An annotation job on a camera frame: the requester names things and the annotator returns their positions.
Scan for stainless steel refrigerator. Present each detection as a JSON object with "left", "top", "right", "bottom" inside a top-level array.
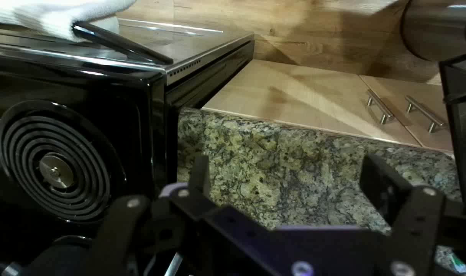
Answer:
[{"left": 400, "top": 0, "right": 466, "bottom": 68}]

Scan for white towel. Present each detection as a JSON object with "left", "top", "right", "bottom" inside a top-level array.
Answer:
[{"left": 0, "top": 0, "right": 138, "bottom": 44}]

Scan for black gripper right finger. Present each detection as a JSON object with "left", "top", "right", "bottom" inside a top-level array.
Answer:
[{"left": 358, "top": 153, "right": 447, "bottom": 276}]

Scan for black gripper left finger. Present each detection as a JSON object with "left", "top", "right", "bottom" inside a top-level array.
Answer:
[{"left": 84, "top": 154, "right": 213, "bottom": 276}]

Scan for wooden base cabinet door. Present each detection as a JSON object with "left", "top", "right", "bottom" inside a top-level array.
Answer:
[{"left": 358, "top": 76, "right": 455, "bottom": 157}]

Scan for wooden drawer cabinet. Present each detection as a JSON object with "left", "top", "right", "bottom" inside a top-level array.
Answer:
[{"left": 201, "top": 59, "right": 423, "bottom": 151}]

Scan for black electric stove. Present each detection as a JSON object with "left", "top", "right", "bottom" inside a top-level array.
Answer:
[{"left": 0, "top": 18, "right": 257, "bottom": 276}]

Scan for silver cabinet bar handle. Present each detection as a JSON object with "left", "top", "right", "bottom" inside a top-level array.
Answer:
[
  {"left": 365, "top": 90, "right": 395, "bottom": 126},
  {"left": 404, "top": 96, "right": 447, "bottom": 136}
]

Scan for black oven door handle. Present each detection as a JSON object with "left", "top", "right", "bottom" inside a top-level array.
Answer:
[{"left": 70, "top": 21, "right": 176, "bottom": 67}]

